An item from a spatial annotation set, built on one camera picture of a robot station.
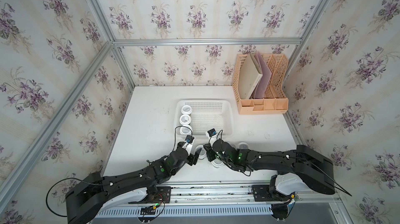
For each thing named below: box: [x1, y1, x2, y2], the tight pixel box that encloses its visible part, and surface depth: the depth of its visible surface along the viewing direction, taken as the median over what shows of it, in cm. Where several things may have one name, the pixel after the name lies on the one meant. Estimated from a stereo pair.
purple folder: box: [251, 51, 272, 99], surface depth 93 cm
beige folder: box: [239, 52, 264, 100], surface depth 98 cm
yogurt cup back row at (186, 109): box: [180, 105, 193, 116], surface depth 98 cm
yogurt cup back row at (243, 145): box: [237, 142, 250, 150], surface depth 84 cm
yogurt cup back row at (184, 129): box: [179, 124, 193, 135], surface depth 89 cm
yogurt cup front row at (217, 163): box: [211, 159, 224, 169], surface depth 78 cm
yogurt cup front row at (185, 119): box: [179, 114, 192, 126], surface depth 93 cm
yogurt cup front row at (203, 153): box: [195, 144, 207, 160], surface depth 81 cm
